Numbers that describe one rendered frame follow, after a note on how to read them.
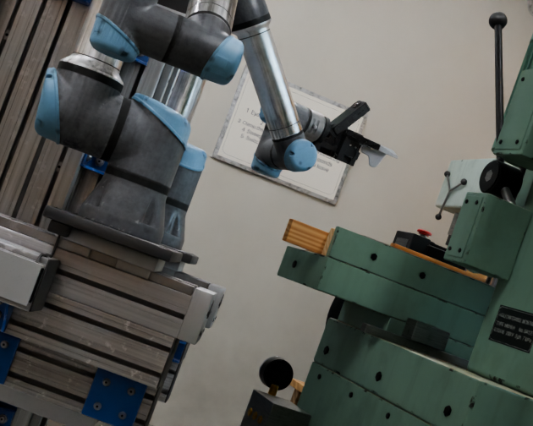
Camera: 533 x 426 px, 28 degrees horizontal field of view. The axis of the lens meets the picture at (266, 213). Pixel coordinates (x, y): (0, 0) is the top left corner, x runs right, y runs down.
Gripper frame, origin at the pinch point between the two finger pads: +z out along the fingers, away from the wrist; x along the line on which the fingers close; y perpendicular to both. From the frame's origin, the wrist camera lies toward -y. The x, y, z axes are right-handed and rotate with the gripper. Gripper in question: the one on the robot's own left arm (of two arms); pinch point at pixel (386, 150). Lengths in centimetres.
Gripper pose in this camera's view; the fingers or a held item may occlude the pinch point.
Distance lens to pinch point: 273.5
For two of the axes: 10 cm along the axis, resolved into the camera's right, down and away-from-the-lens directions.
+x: 3.6, 2.3, -9.0
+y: -4.0, 9.1, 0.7
